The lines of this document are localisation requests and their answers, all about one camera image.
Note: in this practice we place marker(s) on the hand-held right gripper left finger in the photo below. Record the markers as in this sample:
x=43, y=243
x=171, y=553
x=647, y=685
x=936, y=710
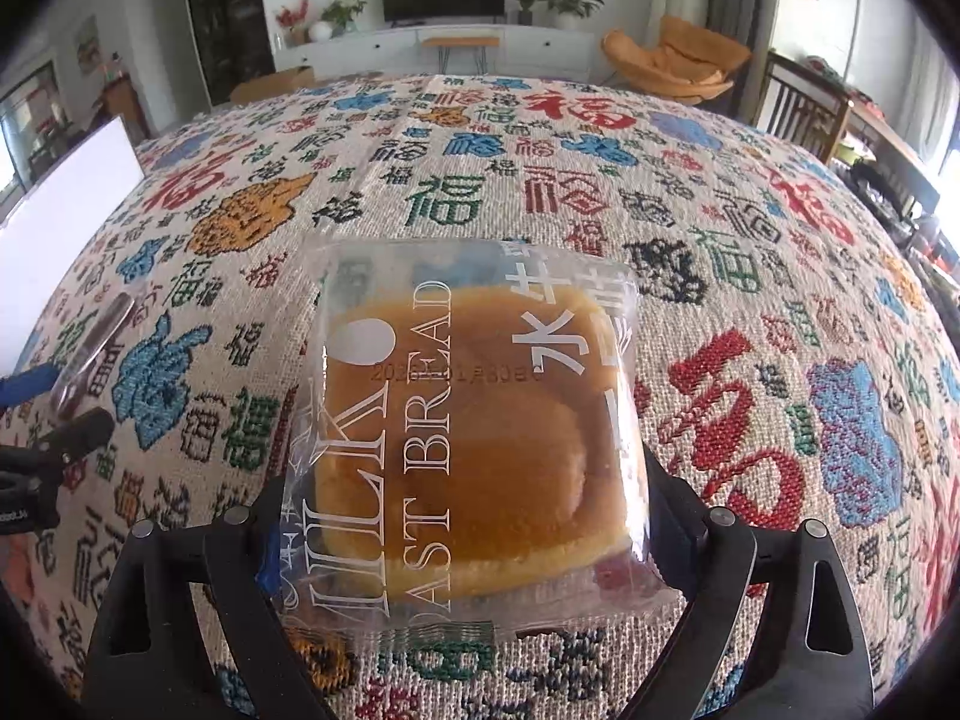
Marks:
x=225, y=562

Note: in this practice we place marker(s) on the green plant in pot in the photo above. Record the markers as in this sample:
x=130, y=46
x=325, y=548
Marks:
x=343, y=13

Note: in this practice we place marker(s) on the white cardboard box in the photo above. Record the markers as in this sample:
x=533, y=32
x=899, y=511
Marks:
x=67, y=195

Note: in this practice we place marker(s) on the red flower arrangement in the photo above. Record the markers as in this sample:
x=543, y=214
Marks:
x=292, y=22

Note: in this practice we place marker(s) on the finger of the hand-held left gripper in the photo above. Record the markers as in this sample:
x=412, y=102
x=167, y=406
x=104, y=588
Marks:
x=30, y=386
x=79, y=435

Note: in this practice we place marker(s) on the orange lounge chair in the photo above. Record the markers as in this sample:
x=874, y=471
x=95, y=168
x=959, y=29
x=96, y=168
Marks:
x=675, y=60

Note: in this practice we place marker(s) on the wooden stool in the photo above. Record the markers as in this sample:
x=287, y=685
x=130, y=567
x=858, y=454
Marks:
x=459, y=41

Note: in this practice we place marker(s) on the dark wooden chair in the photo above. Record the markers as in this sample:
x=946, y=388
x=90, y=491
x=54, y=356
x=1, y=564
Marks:
x=799, y=105

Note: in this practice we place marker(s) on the large leafy potted plant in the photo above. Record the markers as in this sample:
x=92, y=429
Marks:
x=568, y=4

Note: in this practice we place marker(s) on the white television cabinet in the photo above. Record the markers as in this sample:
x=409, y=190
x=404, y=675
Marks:
x=555, y=52

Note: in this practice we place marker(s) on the small potted plant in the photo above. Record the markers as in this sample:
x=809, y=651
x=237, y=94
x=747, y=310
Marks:
x=525, y=7

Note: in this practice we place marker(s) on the wooden dining table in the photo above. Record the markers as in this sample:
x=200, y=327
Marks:
x=892, y=157

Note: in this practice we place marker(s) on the bread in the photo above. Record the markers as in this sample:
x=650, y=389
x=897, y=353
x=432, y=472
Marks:
x=465, y=450

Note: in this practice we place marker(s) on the round white vase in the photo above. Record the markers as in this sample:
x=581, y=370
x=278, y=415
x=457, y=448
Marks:
x=320, y=31

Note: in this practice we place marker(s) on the white sheer curtain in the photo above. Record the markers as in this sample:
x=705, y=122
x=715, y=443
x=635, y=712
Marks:
x=915, y=67

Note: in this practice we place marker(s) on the dark glass cabinet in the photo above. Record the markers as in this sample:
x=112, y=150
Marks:
x=225, y=15

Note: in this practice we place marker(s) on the framed wall picture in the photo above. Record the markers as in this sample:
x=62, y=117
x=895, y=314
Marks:
x=88, y=45

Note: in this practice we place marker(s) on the long clear snack packet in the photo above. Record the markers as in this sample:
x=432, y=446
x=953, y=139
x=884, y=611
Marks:
x=94, y=349

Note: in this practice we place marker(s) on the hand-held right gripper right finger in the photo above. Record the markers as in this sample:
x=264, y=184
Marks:
x=675, y=521

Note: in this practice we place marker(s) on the printed woven tablecloth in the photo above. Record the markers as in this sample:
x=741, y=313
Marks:
x=750, y=277

